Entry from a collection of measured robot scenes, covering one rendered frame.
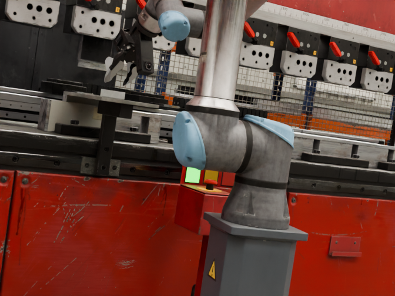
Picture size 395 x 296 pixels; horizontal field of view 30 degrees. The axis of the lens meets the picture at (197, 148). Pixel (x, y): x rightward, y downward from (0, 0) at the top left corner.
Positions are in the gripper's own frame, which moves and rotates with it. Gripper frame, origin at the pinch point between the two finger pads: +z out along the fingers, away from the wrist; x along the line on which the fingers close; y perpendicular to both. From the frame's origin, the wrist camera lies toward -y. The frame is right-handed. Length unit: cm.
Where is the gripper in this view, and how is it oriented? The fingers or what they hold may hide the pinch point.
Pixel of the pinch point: (117, 82)
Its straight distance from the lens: 215.1
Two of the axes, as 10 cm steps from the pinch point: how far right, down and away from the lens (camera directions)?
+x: -7.5, -0.9, -6.5
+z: -5.3, 6.7, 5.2
